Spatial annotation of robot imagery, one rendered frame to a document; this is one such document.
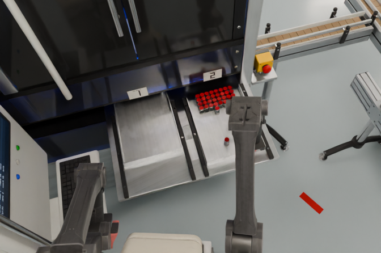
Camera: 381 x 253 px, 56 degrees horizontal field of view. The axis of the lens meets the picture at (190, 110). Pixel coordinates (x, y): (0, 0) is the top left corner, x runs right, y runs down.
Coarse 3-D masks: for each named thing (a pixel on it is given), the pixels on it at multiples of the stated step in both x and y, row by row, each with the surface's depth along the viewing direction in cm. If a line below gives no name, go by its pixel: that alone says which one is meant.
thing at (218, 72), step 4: (208, 72) 156; (212, 72) 157; (216, 72) 157; (220, 72) 158; (204, 76) 158; (208, 76) 158; (212, 76) 159; (216, 76) 160; (220, 76) 161; (204, 80) 160; (208, 80) 161
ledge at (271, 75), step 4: (272, 68) 176; (252, 72) 176; (272, 72) 175; (252, 76) 174; (260, 76) 174; (264, 76) 174; (268, 76) 174; (272, 76) 174; (276, 76) 174; (252, 80) 173; (256, 80) 173; (260, 80) 173; (264, 80) 173; (268, 80) 174; (252, 84) 173
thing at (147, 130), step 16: (144, 96) 171; (160, 96) 171; (128, 112) 167; (144, 112) 167; (160, 112) 166; (128, 128) 163; (144, 128) 162; (160, 128) 162; (176, 128) 157; (128, 144) 158; (144, 144) 158; (160, 144) 157; (176, 144) 157; (128, 160) 154; (144, 160) 152
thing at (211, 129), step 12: (192, 108) 166; (204, 120) 163; (216, 120) 162; (204, 132) 159; (216, 132) 159; (228, 132) 159; (204, 144) 156; (216, 144) 156; (204, 156) 153; (216, 156) 153; (228, 156) 149
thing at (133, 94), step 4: (140, 88) 153; (144, 88) 154; (128, 92) 153; (132, 92) 154; (136, 92) 155; (140, 92) 156; (144, 92) 156; (132, 96) 156; (136, 96) 157; (140, 96) 158
